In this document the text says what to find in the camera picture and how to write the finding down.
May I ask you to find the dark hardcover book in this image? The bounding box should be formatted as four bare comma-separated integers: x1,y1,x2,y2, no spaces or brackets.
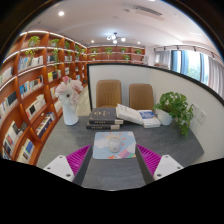
85,121,121,131
88,107,124,126

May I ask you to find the green potted plant, white pot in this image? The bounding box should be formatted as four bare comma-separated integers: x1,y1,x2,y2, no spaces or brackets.
153,91,195,138

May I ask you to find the blue-covered white book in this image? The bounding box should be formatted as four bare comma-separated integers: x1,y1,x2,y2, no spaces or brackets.
138,109,162,129

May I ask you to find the pink and white flower bouquet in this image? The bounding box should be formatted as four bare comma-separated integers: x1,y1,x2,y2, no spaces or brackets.
54,75,84,107

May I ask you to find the thick white book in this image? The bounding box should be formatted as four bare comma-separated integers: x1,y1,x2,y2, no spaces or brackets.
115,103,144,126

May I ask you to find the white computer mouse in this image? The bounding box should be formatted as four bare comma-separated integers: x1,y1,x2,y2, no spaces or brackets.
107,136,122,154

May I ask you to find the ceiling air conditioner vent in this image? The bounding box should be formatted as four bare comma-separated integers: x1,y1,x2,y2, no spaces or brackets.
121,3,164,21

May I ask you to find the window with curtains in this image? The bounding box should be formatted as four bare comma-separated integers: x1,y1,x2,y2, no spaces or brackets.
153,46,224,98

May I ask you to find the pastel sun-print mouse pad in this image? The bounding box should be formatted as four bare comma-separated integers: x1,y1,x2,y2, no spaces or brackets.
92,130,137,160

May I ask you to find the white wall socket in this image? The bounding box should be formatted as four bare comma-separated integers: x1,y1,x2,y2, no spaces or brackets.
191,103,200,118
196,109,208,125

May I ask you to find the white ceramic jug vase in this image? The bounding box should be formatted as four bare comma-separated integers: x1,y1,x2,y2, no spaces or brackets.
61,99,80,127

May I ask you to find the tan upholstered chair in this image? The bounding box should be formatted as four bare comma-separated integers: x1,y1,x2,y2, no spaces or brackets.
128,83,155,112
95,79,123,109

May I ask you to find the orange wooden bookshelf unit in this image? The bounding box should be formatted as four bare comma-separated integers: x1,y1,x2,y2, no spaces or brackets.
0,29,147,166

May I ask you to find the ceiling spotlight cluster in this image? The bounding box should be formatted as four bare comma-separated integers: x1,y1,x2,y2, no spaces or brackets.
105,32,127,45

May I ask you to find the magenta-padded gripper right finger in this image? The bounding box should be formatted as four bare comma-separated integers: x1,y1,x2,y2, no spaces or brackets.
134,143,184,186

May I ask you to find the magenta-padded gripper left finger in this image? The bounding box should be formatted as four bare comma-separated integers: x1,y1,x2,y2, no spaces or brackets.
43,143,94,187

